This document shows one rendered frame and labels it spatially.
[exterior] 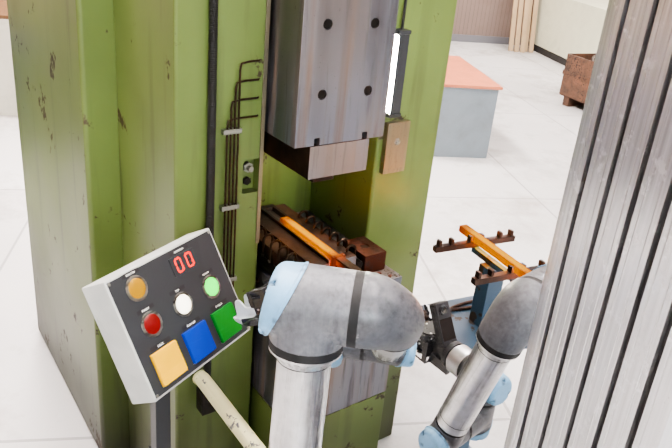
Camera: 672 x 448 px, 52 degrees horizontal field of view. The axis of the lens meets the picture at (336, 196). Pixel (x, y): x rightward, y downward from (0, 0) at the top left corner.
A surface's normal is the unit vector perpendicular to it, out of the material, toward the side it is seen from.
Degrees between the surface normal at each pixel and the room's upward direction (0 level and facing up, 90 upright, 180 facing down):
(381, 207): 90
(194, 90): 90
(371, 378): 90
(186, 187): 90
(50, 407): 0
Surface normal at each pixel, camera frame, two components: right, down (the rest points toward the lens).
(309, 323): -0.07, 0.29
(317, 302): -0.07, -0.18
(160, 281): 0.79, -0.23
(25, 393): 0.09, -0.92
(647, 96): -0.98, -0.02
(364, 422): 0.58, 0.36
